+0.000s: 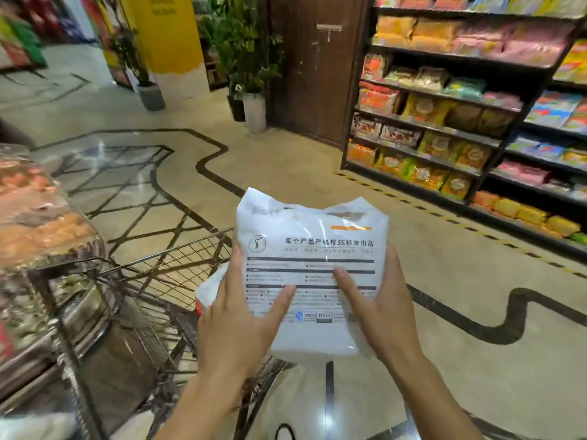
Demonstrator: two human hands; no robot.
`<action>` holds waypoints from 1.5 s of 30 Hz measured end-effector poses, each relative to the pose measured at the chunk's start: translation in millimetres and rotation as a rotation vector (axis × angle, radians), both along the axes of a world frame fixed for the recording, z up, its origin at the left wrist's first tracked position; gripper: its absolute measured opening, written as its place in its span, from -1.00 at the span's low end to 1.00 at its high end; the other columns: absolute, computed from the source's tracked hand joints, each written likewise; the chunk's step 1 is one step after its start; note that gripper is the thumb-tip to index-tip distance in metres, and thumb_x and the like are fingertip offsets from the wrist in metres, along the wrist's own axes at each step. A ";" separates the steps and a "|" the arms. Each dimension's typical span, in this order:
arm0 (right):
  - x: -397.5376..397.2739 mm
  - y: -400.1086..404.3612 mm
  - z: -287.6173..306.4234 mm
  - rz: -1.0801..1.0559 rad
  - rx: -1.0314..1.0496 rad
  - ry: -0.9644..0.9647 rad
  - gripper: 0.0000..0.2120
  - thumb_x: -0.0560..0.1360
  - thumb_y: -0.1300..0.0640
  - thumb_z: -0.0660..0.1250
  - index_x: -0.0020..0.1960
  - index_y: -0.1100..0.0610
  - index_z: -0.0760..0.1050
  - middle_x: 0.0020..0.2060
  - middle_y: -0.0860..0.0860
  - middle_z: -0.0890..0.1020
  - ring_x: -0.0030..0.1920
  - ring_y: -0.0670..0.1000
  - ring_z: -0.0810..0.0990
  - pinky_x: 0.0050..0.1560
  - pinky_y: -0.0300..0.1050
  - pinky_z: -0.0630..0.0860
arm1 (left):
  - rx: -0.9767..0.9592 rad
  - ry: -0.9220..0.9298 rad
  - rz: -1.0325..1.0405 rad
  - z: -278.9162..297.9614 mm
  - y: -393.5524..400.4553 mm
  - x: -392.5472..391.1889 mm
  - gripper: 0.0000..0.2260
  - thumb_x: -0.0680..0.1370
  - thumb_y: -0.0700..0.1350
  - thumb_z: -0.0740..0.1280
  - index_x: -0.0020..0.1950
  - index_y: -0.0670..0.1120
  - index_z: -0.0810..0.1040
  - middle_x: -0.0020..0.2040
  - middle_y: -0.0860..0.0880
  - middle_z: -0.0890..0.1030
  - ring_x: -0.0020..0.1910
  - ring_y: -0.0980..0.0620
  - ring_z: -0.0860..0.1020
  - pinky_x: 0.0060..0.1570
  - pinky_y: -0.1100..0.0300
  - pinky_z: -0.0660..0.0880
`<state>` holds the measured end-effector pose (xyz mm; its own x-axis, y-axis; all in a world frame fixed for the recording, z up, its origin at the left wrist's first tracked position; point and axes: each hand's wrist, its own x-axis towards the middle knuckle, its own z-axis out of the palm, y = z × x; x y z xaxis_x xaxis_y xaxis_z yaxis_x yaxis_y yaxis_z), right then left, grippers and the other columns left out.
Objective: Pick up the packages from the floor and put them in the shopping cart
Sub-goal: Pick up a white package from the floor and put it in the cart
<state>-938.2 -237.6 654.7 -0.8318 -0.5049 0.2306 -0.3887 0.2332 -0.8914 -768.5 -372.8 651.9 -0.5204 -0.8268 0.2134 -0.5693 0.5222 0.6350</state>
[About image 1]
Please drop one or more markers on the person's right hand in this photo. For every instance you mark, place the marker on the person's right hand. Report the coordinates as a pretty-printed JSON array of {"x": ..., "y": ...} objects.
[{"x": 390, "y": 325}]

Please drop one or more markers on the person's left hand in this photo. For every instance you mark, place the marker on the person's left hand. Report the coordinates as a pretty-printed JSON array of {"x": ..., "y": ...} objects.
[{"x": 229, "y": 329}]

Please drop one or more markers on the person's right thumb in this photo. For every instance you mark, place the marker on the person's right thumb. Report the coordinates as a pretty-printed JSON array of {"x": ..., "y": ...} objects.
[{"x": 351, "y": 290}]

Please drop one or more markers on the person's left thumb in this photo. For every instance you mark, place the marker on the person's left thumb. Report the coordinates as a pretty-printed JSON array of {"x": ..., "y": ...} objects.
[{"x": 277, "y": 306}]

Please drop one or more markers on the white printed plastic packet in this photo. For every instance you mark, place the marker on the white printed plastic packet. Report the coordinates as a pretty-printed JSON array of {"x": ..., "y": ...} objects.
[{"x": 316, "y": 242}]

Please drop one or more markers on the person's right forearm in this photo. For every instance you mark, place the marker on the person's right forearm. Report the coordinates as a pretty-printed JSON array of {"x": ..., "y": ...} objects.
[{"x": 431, "y": 398}]

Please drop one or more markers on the person's left forearm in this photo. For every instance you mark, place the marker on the person's left forearm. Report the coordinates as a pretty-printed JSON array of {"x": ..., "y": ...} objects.
[{"x": 206, "y": 407}]

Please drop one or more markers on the row of orange green bags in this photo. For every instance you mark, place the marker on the row of orange green bags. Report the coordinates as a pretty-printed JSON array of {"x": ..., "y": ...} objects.
[{"x": 412, "y": 169}]

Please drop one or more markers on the row of red brown packets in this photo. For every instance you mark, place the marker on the row of red brown packets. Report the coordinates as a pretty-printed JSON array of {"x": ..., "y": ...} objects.
[{"x": 394, "y": 132}]

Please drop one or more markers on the row of yellow noodle packets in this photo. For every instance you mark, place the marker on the row of yellow noodle packets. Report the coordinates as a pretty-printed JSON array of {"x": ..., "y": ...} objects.
[{"x": 527, "y": 215}]

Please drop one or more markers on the row of red orange boxes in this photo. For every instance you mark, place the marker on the row of red orange boxes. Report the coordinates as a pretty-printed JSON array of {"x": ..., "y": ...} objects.
[{"x": 378, "y": 99}]

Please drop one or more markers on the plant in black pot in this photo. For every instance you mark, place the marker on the plant in black pot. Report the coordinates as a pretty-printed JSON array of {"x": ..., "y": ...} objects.
[{"x": 236, "y": 105}]

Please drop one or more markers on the row of yellow brown bags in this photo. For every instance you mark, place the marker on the row of yellow brown bags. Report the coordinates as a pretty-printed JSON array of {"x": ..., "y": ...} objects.
[{"x": 458, "y": 114}]

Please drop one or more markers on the brown wooden door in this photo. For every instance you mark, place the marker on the brown wooden door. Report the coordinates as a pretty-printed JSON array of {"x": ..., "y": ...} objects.
[{"x": 316, "y": 86}]

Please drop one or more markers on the black store shelving unit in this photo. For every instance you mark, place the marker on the black store shelving unit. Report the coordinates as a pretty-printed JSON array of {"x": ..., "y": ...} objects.
[{"x": 500, "y": 141}]

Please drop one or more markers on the row of pink grey packets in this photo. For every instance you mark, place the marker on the row of pink grey packets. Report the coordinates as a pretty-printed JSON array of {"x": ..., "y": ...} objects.
[{"x": 527, "y": 174}]

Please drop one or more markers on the row of beige green packets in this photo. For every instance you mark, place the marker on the row of beige green packets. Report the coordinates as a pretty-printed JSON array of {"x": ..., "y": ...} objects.
[{"x": 431, "y": 80}]

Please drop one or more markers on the row of light blue packets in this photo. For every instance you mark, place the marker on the row of light blue packets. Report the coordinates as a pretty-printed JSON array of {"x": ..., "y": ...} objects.
[{"x": 545, "y": 151}]

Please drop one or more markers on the plant in white pot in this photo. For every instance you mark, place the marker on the plant in white pot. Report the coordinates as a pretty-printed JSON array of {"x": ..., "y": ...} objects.
[{"x": 250, "y": 64}]

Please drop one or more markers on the display bin of wrapped snacks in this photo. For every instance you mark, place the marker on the display bin of wrapped snacks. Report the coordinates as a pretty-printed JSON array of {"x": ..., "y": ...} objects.
[{"x": 41, "y": 233}]

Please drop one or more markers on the metal door latch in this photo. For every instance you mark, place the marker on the metal door latch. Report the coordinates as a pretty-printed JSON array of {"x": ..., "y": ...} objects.
[{"x": 329, "y": 29}]

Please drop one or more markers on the row of orange yellow packets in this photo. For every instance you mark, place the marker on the row of orange yellow packets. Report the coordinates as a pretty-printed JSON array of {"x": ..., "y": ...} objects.
[{"x": 412, "y": 34}]

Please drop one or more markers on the row of blue striped packets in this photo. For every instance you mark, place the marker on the row of blue striped packets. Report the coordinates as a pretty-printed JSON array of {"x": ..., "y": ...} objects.
[{"x": 557, "y": 109}]

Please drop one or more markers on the plant in grey pot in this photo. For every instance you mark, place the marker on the plant in grey pot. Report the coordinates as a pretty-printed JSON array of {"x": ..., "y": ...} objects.
[{"x": 137, "y": 64}]

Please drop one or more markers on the yellow and white pillar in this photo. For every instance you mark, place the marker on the yellow and white pillar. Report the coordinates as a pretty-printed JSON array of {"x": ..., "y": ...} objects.
[{"x": 165, "y": 36}]

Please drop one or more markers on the row of pastel packets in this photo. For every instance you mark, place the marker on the row of pastel packets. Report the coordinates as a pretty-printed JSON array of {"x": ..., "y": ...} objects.
[{"x": 481, "y": 2}]

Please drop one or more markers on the stack of yellow red packets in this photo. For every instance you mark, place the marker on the stack of yellow red packets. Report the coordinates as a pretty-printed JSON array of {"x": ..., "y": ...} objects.
[{"x": 573, "y": 64}]

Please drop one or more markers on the colourful background goods shelf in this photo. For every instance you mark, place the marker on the colourful background goods shelf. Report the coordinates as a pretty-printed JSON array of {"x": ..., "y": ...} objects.
[{"x": 18, "y": 36}]

